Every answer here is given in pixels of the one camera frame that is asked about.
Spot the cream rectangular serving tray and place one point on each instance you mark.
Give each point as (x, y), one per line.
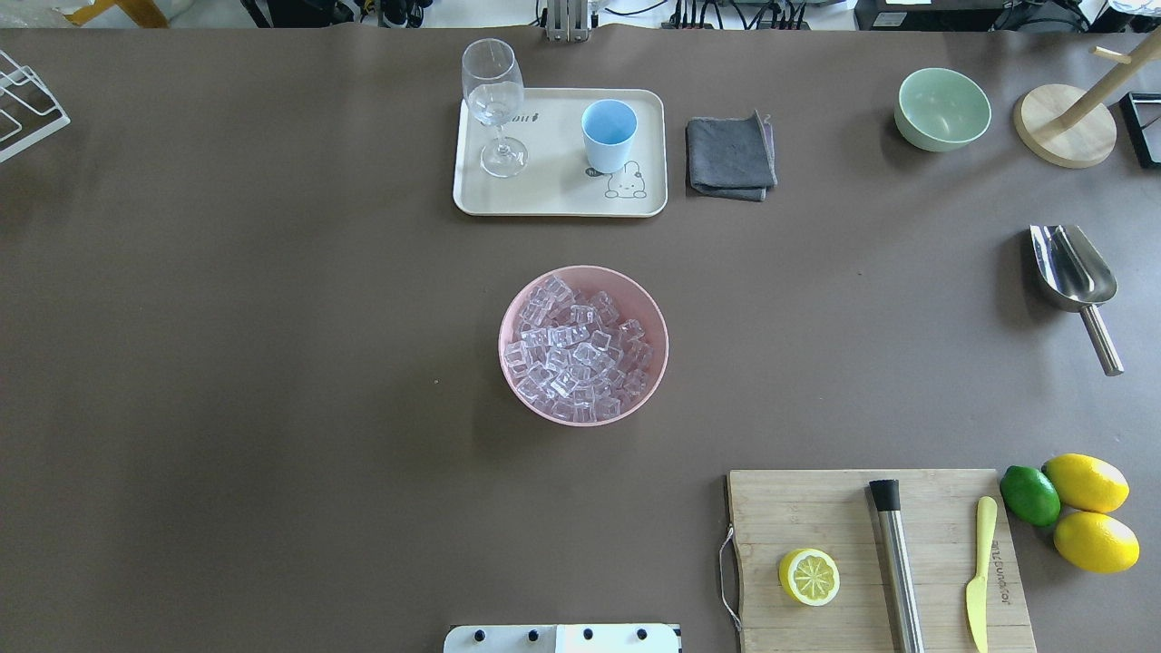
(558, 180)

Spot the light blue plastic cup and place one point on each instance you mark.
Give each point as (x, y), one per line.
(609, 127)

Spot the steel muddler black tip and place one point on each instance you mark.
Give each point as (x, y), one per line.
(886, 498)

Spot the black picture frame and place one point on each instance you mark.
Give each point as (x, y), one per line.
(1141, 112)

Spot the halved lemon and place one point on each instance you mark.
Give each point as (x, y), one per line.
(810, 576)

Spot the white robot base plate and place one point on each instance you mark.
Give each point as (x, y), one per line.
(584, 637)

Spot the upper whole yellow lemon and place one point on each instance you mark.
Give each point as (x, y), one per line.
(1087, 483)

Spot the stainless steel ice scoop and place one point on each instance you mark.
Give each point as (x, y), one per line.
(1077, 279)

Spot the mint green ceramic bowl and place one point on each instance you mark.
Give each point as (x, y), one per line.
(940, 110)

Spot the whole yellow lemon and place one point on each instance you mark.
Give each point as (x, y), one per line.
(1096, 542)
(1087, 483)

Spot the lower whole yellow lemon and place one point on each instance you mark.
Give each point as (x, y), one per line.
(1096, 542)

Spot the green lime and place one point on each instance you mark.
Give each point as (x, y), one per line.
(1030, 495)

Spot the white wire cup rack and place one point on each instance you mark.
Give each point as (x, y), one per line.
(29, 110)

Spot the yellow plastic knife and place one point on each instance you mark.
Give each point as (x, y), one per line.
(976, 590)

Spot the clear ice cubes pile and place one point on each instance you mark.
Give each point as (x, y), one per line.
(580, 354)

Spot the bamboo cutting board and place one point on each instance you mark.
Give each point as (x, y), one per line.
(774, 512)

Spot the wooden mug tree stand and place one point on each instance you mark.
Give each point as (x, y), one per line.
(1072, 127)

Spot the clear wine glass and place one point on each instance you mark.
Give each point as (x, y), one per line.
(492, 87)

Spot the pink bowl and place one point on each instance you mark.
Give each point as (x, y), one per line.
(517, 313)

